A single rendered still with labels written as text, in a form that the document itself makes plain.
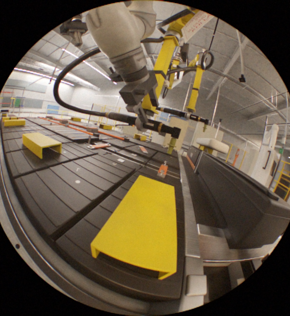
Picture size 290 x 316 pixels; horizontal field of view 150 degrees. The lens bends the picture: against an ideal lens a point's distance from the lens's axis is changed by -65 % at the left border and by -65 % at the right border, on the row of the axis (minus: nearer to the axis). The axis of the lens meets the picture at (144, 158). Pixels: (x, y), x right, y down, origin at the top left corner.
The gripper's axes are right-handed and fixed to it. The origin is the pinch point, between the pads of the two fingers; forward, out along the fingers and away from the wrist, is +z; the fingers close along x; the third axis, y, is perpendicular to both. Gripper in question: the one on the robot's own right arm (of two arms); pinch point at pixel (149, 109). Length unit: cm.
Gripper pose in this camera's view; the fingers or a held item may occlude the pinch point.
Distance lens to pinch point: 42.2
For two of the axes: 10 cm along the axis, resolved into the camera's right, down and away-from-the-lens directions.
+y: 8.2, 3.7, -4.4
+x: 4.9, -8.4, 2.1
